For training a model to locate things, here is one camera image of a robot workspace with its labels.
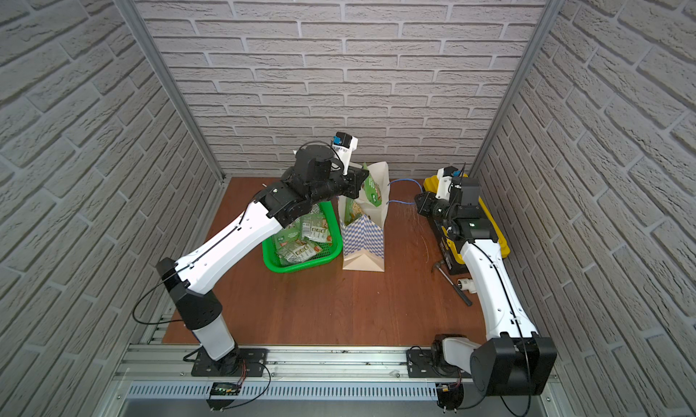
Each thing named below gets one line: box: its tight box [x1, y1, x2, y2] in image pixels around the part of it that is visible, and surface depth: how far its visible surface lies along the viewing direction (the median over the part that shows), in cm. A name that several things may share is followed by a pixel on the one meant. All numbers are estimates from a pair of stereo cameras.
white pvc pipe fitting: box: [456, 278, 477, 294], surface depth 87 cm
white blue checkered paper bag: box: [338, 161, 391, 273], surface depth 84 cm
